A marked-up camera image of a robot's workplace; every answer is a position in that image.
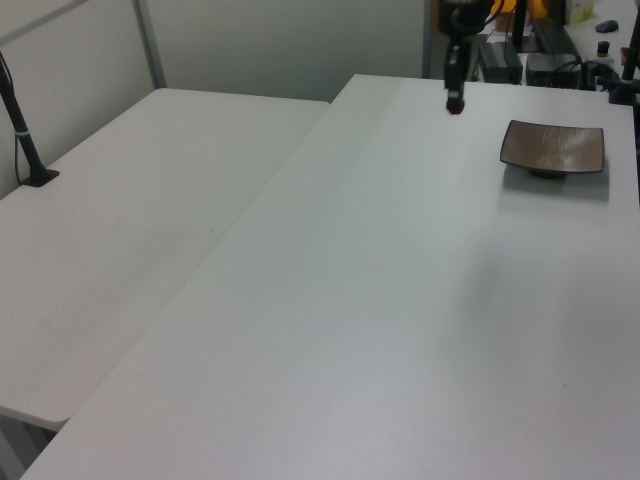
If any black clamp stand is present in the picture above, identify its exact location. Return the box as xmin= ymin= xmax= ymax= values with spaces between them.
xmin=594 ymin=0 xmax=640 ymax=107

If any square brown ceramic plate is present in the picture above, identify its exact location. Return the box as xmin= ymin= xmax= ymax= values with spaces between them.
xmin=499 ymin=119 xmax=606 ymax=181

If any black power supply box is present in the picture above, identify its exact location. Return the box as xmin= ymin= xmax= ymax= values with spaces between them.
xmin=478 ymin=41 xmax=523 ymax=84

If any orange object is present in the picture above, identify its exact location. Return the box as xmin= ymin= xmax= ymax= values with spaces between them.
xmin=489 ymin=0 xmax=547 ymax=22

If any black vertical post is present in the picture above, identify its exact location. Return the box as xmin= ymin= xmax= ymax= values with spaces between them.
xmin=511 ymin=0 xmax=528 ymax=53

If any green and white box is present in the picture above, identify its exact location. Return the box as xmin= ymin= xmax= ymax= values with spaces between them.
xmin=565 ymin=0 xmax=597 ymax=26

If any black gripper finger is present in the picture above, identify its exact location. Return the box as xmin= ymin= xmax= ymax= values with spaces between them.
xmin=444 ymin=43 xmax=459 ymax=108
xmin=455 ymin=42 xmax=468 ymax=108

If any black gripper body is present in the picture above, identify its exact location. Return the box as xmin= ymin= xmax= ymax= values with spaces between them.
xmin=438 ymin=0 xmax=490 ymax=45

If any black electronics box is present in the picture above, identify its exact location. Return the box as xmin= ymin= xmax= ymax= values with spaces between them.
xmin=524 ymin=51 xmax=585 ymax=89

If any black camera stand pole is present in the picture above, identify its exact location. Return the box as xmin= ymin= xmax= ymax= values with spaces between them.
xmin=0 ymin=49 xmax=61 ymax=188

